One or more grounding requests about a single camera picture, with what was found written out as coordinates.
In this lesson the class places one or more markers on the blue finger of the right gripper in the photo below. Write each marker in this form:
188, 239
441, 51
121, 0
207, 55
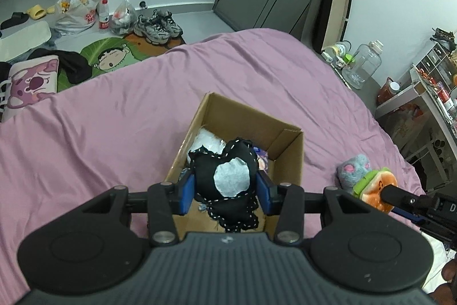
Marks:
410, 217
405, 201

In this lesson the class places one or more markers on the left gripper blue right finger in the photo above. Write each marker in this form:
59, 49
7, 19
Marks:
283, 206

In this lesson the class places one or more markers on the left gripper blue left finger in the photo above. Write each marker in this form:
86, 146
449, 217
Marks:
164, 201

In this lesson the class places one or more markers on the green orange sandwich plush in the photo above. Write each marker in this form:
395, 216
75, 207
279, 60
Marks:
369, 188

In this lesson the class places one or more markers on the blue tissue pack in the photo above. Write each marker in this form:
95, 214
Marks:
262, 158

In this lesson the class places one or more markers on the grey fluffy plush mouse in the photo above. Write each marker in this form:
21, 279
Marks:
352, 171

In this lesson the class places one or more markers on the black white-stitched fabric toy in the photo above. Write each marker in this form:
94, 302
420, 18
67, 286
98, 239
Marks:
226, 184

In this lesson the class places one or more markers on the clear bag of white stuffing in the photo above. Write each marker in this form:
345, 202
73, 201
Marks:
207, 139

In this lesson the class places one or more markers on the brown cardboard box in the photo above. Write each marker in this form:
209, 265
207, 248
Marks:
229, 120

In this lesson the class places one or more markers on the black desk with white legs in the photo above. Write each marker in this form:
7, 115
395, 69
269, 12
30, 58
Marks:
423, 131

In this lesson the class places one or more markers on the pink bed sheet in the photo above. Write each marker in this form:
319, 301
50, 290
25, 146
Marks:
126, 127

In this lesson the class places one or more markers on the small drawer organizer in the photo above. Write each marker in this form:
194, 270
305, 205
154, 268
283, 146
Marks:
437, 64

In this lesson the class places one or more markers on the large clear plastic jar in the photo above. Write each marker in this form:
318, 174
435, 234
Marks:
366, 60

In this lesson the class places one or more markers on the black clothing on floor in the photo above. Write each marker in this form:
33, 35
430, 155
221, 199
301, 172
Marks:
75, 66

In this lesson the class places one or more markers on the green cartoon floor mat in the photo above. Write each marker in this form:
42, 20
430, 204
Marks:
110, 54

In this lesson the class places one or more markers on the grey sneakers pair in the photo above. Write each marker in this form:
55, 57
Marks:
157, 29

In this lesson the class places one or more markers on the pink cartoon pillow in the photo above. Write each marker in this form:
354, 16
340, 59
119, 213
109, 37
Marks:
28, 82

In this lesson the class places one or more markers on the clear plastic trash bag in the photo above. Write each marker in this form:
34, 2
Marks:
123, 19

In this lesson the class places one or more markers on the red label water bottle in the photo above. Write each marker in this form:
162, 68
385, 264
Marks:
103, 14

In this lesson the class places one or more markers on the black framed board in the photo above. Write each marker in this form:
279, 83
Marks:
330, 24

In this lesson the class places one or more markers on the white printed plastic bag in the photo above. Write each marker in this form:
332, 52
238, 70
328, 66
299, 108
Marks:
74, 16

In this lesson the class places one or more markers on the yellow slipper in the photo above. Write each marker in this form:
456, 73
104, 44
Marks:
37, 12

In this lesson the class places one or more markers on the black slipper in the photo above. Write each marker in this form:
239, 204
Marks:
17, 18

